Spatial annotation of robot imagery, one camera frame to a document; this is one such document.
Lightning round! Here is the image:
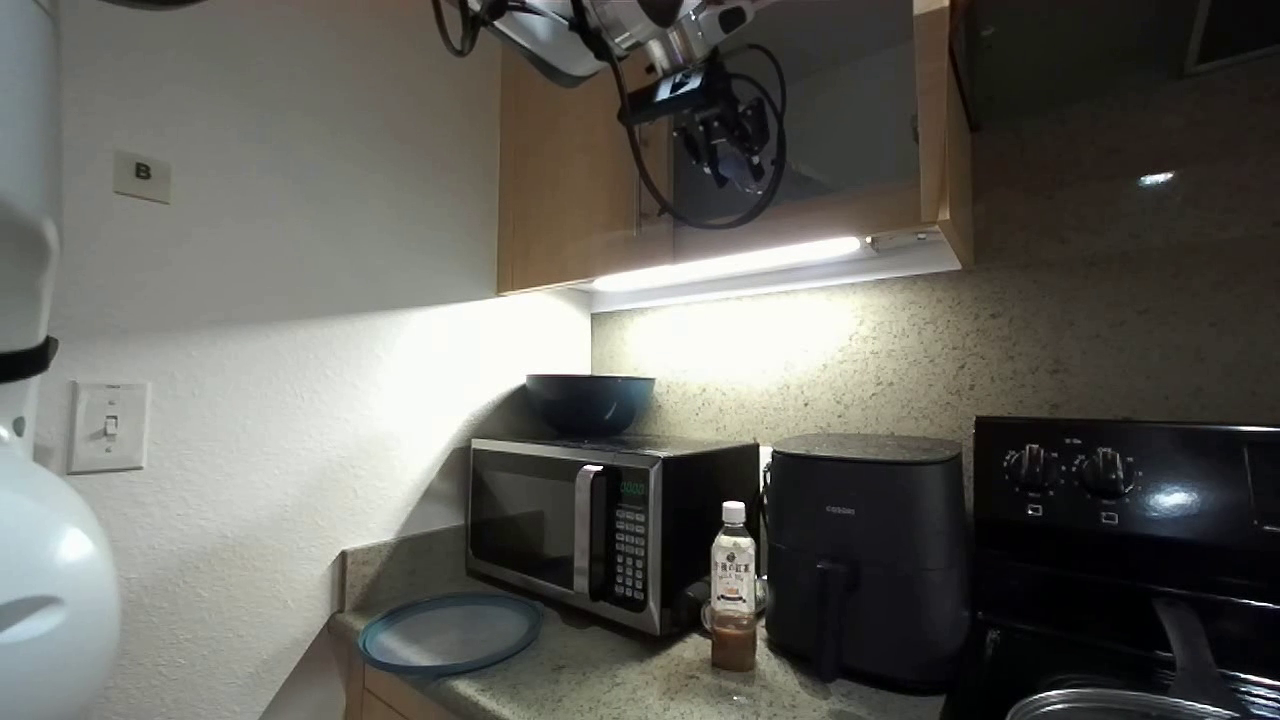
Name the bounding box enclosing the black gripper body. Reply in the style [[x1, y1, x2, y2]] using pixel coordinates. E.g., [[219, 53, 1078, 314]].
[[661, 85, 761, 167]]

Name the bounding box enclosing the small brown sauce bottle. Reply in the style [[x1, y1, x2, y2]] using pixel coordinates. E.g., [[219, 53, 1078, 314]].
[[699, 496, 771, 676]]

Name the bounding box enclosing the dark blue bowl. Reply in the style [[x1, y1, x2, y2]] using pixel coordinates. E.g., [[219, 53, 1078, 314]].
[[521, 367, 664, 444]]

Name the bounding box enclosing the dark range hood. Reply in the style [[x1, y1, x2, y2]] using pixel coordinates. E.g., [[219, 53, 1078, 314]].
[[944, 0, 1280, 139]]

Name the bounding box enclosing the black steel microwave oven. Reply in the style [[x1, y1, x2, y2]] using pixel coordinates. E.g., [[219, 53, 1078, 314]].
[[458, 431, 767, 644]]

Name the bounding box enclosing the black air fryer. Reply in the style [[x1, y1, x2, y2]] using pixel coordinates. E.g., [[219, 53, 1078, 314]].
[[764, 431, 970, 699]]

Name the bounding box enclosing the black stove knob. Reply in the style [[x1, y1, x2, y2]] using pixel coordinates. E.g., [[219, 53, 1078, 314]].
[[1000, 439, 1071, 504], [1071, 439, 1141, 507]]

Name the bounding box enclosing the blue round plate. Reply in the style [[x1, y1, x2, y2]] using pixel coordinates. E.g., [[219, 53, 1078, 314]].
[[352, 586, 547, 680]]

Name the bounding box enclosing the black kitchen stove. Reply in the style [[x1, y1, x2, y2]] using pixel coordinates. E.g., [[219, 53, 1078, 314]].
[[936, 413, 1280, 720]]

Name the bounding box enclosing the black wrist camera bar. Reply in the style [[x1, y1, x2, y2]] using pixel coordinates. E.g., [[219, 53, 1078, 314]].
[[616, 61, 737, 126]]

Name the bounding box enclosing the wooden wall cabinet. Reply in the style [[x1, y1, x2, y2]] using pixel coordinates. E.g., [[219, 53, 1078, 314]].
[[490, 0, 979, 300]]

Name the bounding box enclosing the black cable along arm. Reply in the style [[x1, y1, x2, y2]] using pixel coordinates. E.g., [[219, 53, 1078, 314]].
[[428, 0, 507, 61]]

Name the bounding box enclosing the small white wall plate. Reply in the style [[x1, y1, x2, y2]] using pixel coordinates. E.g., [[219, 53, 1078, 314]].
[[106, 147, 178, 206]]

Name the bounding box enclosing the steel pan with handle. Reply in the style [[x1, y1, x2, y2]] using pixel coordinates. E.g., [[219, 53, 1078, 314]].
[[1000, 593, 1255, 720]]

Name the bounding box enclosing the white light switch plate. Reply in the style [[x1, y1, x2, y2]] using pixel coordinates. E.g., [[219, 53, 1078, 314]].
[[66, 377, 156, 478]]

